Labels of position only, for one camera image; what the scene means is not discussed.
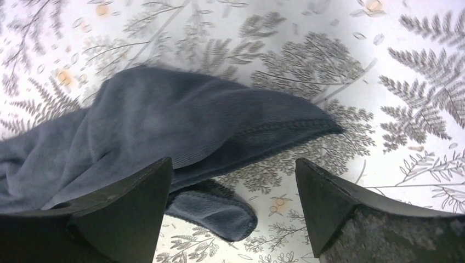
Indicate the dark grey cloth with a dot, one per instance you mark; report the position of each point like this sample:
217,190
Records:
208,127

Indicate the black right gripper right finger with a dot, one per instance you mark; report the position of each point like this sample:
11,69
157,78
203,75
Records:
349,223

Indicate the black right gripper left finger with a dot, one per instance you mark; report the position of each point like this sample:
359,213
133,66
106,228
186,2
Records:
118,223

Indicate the floral table cloth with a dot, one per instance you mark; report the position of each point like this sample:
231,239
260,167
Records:
391,73

